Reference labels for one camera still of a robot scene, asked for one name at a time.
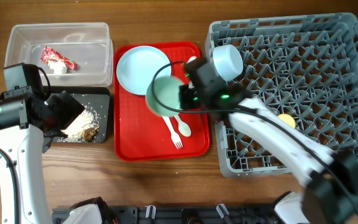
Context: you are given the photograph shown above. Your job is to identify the black plastic tray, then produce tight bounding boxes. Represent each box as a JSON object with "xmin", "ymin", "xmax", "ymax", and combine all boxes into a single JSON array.
[{"xmin": 44, "ymin": 86, "xmax": 111, "ymax": 147}]

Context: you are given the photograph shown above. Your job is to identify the light blue plate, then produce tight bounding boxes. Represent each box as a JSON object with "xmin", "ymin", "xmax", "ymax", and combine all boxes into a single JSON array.
[{"xmin": 116, "ymin": 45, "xmax": 170, "ymax": 95}]

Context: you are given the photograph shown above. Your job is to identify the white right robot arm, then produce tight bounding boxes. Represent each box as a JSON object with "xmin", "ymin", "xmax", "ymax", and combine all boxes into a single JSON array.
[{"xmin": 146, "ymin": 58, "xmax": 358, "ymax": 223}]

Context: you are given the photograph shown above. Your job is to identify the red serving tray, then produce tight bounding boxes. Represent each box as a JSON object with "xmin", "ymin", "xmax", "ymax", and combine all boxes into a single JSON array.
[{"xmin": 112, "ymin": 40, "xmax": 211, "ymax": 162}]

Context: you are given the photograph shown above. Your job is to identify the white plastic fork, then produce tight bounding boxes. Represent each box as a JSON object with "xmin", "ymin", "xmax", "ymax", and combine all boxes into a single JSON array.
[{"xmin": 162, "ymin": 116, "xmax": 183, "ymax": 149}]

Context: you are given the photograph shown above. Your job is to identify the mint green bowl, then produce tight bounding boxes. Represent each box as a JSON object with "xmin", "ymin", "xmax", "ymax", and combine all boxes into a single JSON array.
[{"xmin": 145, "ymin": 77, "xmax": 184, "ymax": 117}]

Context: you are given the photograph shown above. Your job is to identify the yellow plastic cup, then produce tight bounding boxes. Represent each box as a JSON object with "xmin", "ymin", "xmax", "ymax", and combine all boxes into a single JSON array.
[{"xmin": 278, "ymin": 114, "xmax": 296, "ymax": 128}]

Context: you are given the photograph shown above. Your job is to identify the white plastic spoon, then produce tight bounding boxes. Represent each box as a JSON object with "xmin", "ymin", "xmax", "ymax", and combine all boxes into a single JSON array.
[{"xmin": 174, "ymin": 115, "xmax": 191, "ymax": 137}]

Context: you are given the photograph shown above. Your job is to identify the red snack wrapper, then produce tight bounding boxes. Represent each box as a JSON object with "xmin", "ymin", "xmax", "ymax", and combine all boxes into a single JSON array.
[{"xmin": 40, "ymin": 46, "xmax": 78, "ymax": 70}]

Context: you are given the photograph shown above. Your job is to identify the white tissue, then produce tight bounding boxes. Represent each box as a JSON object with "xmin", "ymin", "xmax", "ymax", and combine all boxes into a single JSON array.
[{"xmin": 48, "ymin": 60, "xmax": 68, "ymax": 75}]

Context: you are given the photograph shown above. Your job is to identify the light blue bowl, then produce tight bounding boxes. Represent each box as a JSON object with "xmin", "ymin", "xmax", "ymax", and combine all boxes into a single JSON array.
[{"xmin": 213, "ymin": 45, "xmax": 244, "ymax": 82}]

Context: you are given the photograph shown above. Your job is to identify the rice and food scraps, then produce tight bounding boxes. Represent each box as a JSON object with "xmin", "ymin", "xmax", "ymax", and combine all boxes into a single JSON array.
[{"xmin": 54, "ymin": 110, "xmax": 100, "ymax": 143}]

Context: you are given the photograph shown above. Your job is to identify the grey dishwasher rack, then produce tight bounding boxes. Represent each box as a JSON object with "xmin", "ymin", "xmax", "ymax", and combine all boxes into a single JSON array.
[{"xmin": 204, "ymin": 12, "xmax": 358, "ymax": 179}]

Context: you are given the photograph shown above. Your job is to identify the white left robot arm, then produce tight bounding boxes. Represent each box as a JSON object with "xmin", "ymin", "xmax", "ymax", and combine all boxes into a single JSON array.
[{"xmin": 0, "ymin": 91, "xmax": 85, "ymax": 223}]

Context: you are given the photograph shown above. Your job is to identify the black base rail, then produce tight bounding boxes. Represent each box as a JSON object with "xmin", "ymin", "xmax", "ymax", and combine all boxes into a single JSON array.
[{"xmin": 51, "ymin": 203, "xmax": 279, "ymax": 224}]

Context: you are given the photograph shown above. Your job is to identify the clear plastic bin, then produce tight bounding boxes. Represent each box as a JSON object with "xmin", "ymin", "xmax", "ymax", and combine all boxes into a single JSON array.
[{"xmin": 4, "ymin": 22, "xmax": 113, "ymax": 86}]

